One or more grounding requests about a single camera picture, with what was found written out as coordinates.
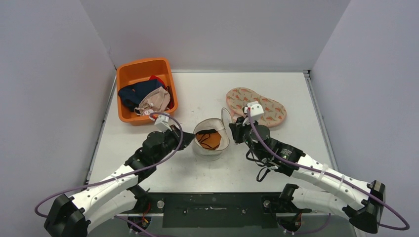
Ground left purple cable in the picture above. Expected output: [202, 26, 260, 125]
[35, 112, 184, 219]

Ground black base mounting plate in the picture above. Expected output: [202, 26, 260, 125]
[114, 191, 315, 229]

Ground red garment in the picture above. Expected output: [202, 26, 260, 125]
[149, 75, 174, 110]

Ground navy blue garment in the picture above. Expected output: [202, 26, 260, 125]
[118, 80, 163, 112]

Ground orange plastic bin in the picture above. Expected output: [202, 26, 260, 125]
[116, 58, 178, 125]

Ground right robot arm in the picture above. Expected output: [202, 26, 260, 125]
[229, 117, 385, 234]

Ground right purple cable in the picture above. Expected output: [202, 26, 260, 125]
[246, 108, 410, 231]

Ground orange bra black straps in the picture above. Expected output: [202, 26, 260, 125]
[196, 128, 222, 151]

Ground beige bra in bin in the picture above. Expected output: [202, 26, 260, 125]
[134, 87, 171, 116]

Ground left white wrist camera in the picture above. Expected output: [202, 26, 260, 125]
[153, 115, 171, 132]

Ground white mesh laundry bag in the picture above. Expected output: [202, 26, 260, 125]
[192, 108, 231, 161]

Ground carrot print bra case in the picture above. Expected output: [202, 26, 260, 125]
[226, 87, 287, 128]

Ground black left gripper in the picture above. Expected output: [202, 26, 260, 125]
[154, 124, 196, 164]

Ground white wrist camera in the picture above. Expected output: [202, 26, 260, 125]
[242, 101, 264, 126]
[153, 115, 171, 132]

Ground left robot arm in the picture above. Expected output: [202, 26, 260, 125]
[44, 125, 195, 237]

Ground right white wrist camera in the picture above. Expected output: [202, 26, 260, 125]
[242, 101, 264, 126]

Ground purple cable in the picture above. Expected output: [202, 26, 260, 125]
[35, 112, 184, 219]
[246, 108, 410, 231]

